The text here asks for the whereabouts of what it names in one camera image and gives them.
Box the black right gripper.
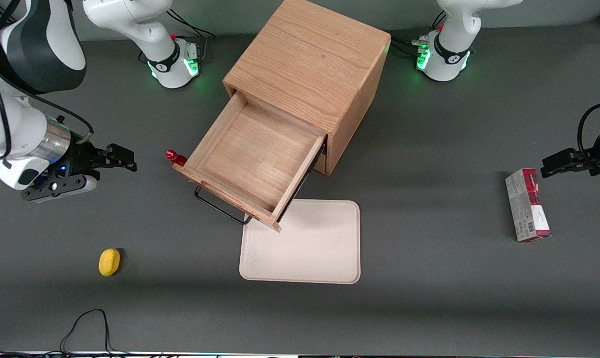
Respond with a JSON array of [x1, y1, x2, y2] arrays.
[[55, 143, 137, 179]]

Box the wooden drawer cabinet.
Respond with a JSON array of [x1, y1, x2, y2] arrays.
[[223, 0, 392, 176]]

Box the grey and red carton box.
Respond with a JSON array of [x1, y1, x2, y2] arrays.
[[505, 168, 552, 243]]

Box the red soda bottle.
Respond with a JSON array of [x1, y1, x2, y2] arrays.
[[165, 149, 188, 168]]

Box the yellow lemon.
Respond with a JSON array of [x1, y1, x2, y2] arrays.
[[99, 248, 122, 277]]

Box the beige plastic tray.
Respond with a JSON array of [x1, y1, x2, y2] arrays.
[[239, 199, 361, 285]]

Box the black left gripper cable loop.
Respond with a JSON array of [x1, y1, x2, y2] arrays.
[[577, 103, 600, 160]]

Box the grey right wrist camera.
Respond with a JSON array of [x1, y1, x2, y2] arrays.
[[21, 173, 100, 203]]

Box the black right arm base cables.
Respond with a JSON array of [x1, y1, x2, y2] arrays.
[[165, 10, 216, 63]]

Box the black arm base cables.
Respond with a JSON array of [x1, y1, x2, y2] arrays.
[[165, 10, 216, 63], [390, 10, 448, 58]]

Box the thin black floor cable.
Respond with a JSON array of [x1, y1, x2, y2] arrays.
[[0, 309, 131, 358]]

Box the black left arm base cables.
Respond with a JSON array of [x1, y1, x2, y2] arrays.
[[390, 10, 448, 58]]

